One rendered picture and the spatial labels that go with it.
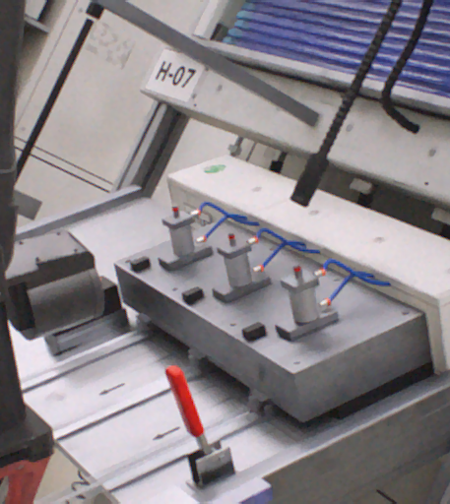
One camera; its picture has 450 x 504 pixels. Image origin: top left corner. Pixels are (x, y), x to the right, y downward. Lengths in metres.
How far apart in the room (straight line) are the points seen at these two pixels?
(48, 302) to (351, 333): 0.27
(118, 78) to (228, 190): 1.12
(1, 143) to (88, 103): 1.59
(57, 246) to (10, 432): 0.14
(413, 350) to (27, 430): 0.34
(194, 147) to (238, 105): 2.96
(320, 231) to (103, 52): 1.28
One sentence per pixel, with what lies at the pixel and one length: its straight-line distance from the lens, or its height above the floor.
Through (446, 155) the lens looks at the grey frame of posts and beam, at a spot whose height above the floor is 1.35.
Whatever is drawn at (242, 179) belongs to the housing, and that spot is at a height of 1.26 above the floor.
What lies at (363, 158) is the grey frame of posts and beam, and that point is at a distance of 1.28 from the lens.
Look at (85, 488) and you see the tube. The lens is 1.05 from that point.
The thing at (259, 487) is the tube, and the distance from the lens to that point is 0.83.
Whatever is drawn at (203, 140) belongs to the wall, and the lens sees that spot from 4.42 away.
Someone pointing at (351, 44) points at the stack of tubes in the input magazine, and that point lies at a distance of 1.33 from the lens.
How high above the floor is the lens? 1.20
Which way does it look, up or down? 1 degrees down
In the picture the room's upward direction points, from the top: 26 degrees clockwise
